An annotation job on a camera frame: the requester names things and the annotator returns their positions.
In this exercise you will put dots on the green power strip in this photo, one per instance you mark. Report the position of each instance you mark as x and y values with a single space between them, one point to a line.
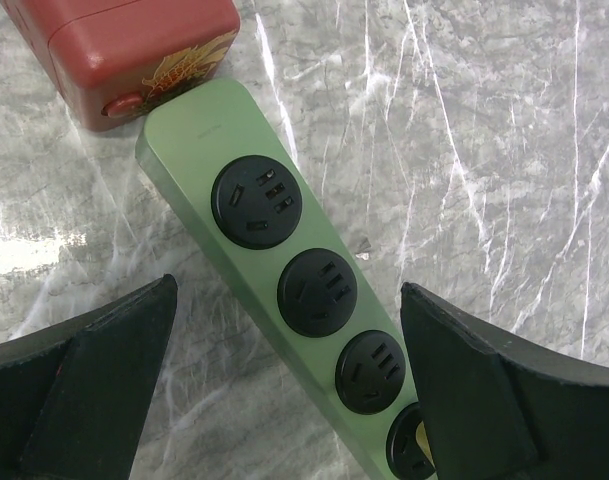
215 159

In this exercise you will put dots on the yellow plug adapter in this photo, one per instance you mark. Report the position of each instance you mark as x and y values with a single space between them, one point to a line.
422 441

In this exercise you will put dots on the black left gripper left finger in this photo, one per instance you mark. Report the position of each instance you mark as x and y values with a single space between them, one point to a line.
74 396

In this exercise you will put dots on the red plug adapter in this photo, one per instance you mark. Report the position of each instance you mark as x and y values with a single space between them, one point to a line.
114 60

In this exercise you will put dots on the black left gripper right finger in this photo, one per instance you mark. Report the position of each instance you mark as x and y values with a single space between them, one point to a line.
497 406

